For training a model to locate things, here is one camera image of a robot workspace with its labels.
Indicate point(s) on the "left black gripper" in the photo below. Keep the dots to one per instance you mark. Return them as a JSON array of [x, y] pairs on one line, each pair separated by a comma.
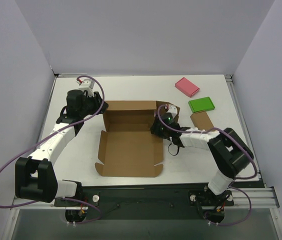
[[98, 100]]

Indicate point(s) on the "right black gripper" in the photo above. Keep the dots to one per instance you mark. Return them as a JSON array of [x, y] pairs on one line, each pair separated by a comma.
[[156, 129]]

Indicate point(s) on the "large brown cardboard box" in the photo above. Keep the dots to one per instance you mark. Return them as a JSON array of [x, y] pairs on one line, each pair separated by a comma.
[[126, 147]]

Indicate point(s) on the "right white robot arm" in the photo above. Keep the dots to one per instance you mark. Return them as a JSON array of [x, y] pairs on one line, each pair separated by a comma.
[[232, 156]]

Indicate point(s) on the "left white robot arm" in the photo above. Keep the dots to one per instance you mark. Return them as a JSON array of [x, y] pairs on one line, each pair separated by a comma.
[[35, 178]]

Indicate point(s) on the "small brown cardboard box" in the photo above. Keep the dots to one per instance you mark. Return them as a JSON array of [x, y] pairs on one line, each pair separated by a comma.
[[201, 121]]

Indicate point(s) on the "green paper box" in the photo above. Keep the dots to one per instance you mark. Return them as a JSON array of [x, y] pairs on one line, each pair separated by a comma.
[[201, 104]]

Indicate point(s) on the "pink paper box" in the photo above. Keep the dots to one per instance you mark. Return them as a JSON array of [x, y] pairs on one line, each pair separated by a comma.
[[187, 87]]

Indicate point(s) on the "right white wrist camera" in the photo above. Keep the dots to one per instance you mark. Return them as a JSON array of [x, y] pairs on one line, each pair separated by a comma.
[[172, 110]]

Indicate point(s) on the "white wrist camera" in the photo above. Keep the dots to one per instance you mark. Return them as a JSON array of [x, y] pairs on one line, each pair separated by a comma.
[[86, 85], [172, 110]]

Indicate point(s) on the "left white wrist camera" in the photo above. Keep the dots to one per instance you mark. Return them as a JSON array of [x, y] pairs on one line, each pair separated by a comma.
[[86, 85]]

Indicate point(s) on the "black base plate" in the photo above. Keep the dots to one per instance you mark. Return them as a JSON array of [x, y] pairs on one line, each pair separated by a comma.
[[182, 201]]

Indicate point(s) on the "aluminium frame rail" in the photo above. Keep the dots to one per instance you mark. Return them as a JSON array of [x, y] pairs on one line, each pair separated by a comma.
[[77, 161]]

